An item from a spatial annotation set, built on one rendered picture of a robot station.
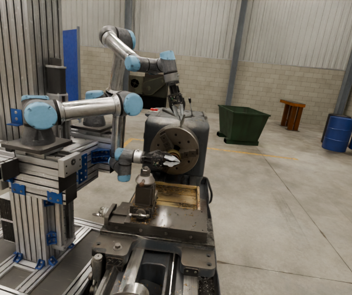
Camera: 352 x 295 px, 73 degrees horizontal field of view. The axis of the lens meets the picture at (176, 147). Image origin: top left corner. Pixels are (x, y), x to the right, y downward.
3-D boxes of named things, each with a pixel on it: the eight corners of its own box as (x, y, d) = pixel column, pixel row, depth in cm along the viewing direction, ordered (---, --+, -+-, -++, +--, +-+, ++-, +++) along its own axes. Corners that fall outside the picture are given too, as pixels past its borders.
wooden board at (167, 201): (141, 184, 150) (142, 179, 149) (198, 192, 148) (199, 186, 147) (129, 210, 121) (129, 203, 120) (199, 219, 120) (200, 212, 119)
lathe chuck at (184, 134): (148, 163, 164) (157, 119, 155) (192, 174, 164) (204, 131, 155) (145, 168, 155) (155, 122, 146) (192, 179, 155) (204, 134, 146)
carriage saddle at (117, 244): (114, 216, 115) (114, 205, 114) (210, 228, 113) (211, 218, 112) (88, 262, 87) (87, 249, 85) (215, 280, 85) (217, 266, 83)
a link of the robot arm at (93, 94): (82, 109, 163) (81, 89, 159) (100, 108, 172) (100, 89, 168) (89, 112, 155) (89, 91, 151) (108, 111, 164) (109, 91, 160)
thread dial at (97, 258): (95, 272, 92) (95, 251, 89) (104, 273, 92) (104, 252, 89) (91, 280, 88) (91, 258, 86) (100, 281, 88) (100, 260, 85)
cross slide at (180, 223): (114, 207, 112) (114, 198, 110) (204, 219, 110) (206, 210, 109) (100, 229, 96) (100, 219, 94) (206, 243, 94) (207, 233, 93)
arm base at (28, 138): (13, 142, 114) (11, 122, 111) (38, 136, 128) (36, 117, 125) (40, 147, 111) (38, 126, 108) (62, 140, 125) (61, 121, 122)
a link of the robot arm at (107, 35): (92, 19, 138) (134, 55, 113) (109, 23, 145) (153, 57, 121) (89, 38, 144) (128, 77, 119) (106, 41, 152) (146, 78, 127)
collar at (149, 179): (137, 175, 102) (138, 169, 101) (155, 178, 101) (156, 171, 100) (133, 184, 94) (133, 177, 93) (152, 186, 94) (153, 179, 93)
